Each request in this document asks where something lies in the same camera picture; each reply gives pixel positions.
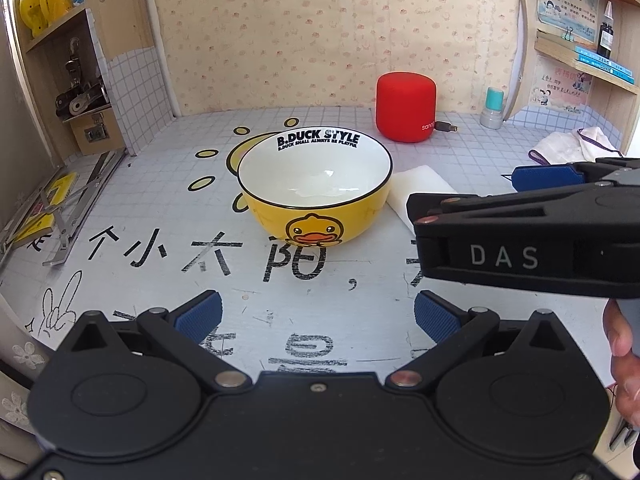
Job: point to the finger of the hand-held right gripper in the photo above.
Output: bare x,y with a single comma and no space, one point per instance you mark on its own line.
545,177
500,215

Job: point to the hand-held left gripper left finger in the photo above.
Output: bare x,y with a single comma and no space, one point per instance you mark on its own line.
200,315

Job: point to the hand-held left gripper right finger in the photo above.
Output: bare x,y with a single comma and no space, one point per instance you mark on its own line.
437,317

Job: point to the white sponge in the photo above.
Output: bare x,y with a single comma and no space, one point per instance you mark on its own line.
415,185

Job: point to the yellow duck bowl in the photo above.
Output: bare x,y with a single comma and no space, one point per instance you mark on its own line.
310,210

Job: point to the person's right hand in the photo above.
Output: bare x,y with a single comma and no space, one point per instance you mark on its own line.
625,380

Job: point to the white cloth purple edge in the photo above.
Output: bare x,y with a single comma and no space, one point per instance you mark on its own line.
575,145

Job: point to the teal capped small bottle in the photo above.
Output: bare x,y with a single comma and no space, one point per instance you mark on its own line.
492,110

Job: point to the pink cartoon poster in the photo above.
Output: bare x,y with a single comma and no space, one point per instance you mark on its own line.
562,87

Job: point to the wooden shelf with posters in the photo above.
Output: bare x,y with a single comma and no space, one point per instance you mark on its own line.
607,107

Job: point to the blue book stack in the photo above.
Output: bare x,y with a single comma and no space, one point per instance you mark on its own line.
607,64

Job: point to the black binder clip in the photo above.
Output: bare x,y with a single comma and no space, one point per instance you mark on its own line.
570,37

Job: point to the red round speaker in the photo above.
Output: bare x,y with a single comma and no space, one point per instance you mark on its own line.
405,105

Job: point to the black dropper bottle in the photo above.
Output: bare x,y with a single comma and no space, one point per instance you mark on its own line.
605,35

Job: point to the metal folding stand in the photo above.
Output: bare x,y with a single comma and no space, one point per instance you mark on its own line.
55,220

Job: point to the blue cartoon poster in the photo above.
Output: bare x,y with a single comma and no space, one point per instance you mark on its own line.
567,5

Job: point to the yellow book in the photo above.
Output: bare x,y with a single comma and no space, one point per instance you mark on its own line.
57,190

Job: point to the cardboard box with latch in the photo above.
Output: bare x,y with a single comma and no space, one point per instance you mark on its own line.
97,135

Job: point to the black silver metal clamps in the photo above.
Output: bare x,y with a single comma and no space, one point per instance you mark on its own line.
80,102

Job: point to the hanging metal tool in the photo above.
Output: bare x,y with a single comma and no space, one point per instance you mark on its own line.
74,62

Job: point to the wooden shelf with grid paper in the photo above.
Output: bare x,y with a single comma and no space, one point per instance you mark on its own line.
125,10

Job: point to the yellow plastic toy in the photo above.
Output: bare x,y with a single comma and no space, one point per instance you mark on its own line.
32,7

